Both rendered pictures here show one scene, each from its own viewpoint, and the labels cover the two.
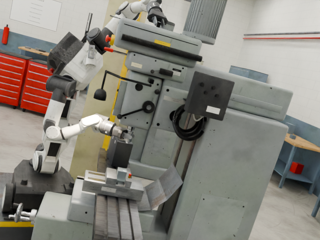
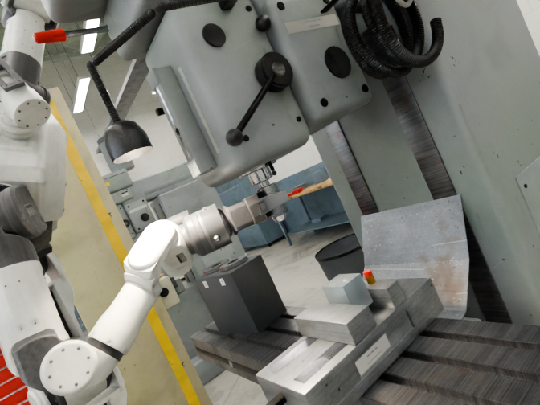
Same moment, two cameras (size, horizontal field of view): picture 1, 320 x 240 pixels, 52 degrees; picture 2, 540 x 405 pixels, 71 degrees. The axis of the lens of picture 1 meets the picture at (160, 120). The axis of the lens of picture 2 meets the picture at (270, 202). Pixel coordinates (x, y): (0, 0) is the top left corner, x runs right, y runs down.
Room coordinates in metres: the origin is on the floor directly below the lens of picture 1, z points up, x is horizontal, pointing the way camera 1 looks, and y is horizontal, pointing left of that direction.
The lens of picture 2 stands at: (1.20, 0.43, 1.27)
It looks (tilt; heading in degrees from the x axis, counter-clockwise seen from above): 3 degrees down; 340
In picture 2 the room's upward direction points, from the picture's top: 25 degrees counter-clockwise
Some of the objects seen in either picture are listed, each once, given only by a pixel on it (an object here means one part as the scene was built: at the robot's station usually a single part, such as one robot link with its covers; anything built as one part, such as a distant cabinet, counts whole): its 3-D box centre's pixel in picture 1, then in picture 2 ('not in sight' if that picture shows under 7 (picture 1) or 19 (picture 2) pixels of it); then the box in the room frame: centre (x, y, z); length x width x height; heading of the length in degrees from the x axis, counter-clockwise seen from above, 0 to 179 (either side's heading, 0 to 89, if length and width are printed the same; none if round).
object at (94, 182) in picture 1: (114, 182); (349, 330); (1.83, 0.16, 0.96); 0.35 x 0.15 x 0.11; 103
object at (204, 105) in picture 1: (209, 95); not in sight; (1.68, -0.21, 1.62); 0.20 x 0.09 x 0.21; 102
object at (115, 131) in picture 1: (115, 131); (232, 220); (1.96, 0.25, 1.23); 0.13 x 0.12 x 0.10; 167
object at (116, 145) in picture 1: (119, 148); (238, 292); (2.34, 0.23, 1.01); 0.22 x 0.12 x 0.20; 20
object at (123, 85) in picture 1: (119, 98); (182, 122); (1.91, 0.26, 1.45); 0.04 x 0.04 x 0.21; 12
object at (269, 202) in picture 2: (126, 136); (273, 201); (1.91, 0.16, 1.23); 0.06 x 0.02 x 0.03; 77
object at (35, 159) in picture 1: (46, 162); not in sight; (2.51, 0.79, 0.68); 0.21 x 0.20 x 0.13; 28
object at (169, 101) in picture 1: (169, 106); (292, 77); (1.98, -0.03, 1.47); 0.24 x 0.19 x 0.26; 12
